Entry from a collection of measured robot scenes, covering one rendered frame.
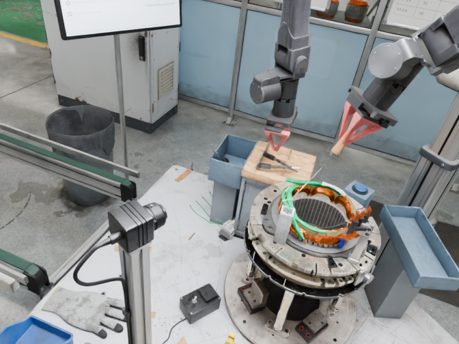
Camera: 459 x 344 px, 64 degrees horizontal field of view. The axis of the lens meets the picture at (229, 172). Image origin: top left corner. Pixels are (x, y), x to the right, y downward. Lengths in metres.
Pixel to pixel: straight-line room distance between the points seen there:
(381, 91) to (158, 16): 1.13
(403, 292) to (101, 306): 0.82
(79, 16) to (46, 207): 1.45
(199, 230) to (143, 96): 2.00
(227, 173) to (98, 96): 2.43
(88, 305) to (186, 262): 0.31
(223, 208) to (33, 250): 1.40
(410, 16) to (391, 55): 2.30
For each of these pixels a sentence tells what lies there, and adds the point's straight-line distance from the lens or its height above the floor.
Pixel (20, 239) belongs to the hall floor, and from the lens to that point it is 2.48.
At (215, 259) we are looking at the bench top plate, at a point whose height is 0.78.
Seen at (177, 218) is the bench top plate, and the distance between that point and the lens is 1.33.
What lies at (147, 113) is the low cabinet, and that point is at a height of 0.20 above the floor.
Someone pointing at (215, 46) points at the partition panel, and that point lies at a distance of 3.36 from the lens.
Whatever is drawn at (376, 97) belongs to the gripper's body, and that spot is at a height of 1.44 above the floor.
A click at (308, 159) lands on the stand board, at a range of 1.21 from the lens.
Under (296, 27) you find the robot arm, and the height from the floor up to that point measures 1.49.
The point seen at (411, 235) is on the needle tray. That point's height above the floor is 1.03.
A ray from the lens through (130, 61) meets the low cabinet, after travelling 3.09.
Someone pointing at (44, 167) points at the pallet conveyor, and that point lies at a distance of 1.77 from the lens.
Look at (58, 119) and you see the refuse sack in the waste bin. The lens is 2.51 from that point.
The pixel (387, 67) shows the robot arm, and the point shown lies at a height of 1.52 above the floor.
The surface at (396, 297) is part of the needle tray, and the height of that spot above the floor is 0.88.
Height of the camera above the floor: 1.71
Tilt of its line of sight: 36 degrees down
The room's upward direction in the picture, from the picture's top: 8 degrees clockwise
